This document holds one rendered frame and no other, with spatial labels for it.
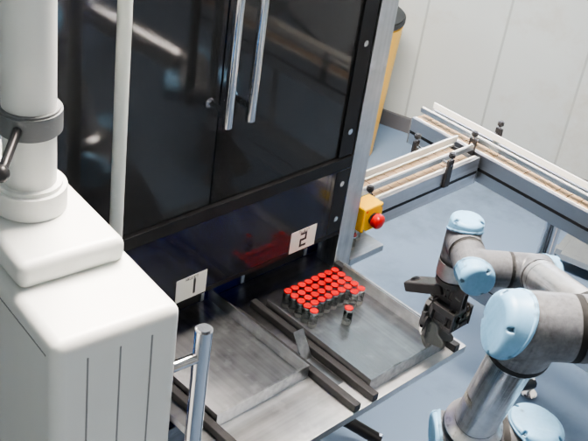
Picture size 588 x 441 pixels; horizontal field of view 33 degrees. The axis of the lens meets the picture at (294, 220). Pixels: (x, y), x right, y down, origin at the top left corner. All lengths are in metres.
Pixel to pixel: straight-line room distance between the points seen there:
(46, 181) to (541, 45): 3.77
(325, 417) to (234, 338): 0.30
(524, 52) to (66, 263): 3.83
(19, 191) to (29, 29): 0.23
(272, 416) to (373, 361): 0.30
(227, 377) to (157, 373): 0.87
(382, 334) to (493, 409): 0.58
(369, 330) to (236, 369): 0.36
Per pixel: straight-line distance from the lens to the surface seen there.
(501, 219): 4.71
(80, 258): 1.32
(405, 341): 2.38
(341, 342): 2.34
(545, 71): 4.94
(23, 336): 1.30
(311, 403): 2.17
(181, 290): 2.19
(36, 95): 1.29
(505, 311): 1.67
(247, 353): 2.26
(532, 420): 2.06
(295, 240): 2.39
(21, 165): 1.34
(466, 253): 2.06
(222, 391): 2.16
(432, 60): 5.11
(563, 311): 1.68
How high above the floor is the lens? 2.34
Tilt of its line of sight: 32 degrees down
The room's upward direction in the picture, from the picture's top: 9 degrees clockwise
